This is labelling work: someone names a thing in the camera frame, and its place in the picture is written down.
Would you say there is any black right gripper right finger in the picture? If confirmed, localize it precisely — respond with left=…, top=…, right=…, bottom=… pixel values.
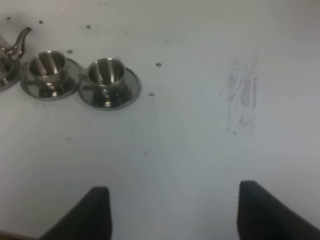
left=237, top=180, right=320, bottom=240

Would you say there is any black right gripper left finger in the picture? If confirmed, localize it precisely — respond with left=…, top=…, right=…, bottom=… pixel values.
left=40, top=186, right=112, bottom=240

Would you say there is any stainless steel teapot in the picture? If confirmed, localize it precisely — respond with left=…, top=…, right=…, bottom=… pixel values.
left=0, top=26, right=34, bottom=86

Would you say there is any steel saucer near teapot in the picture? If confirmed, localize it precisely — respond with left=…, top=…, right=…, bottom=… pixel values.
left=20, top=57, right=83, bottom=101

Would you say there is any steel teacup near teapot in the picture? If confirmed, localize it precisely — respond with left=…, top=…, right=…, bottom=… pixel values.
left=27, top=50, right=69, bottom=84

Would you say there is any steel saucer far right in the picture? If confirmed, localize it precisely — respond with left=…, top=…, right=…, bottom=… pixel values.
left=78, top=67, right=142, bottom=111

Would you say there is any steel teacup far right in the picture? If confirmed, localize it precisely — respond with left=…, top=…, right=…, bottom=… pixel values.
left=79, top=58, right=126, bottom=98

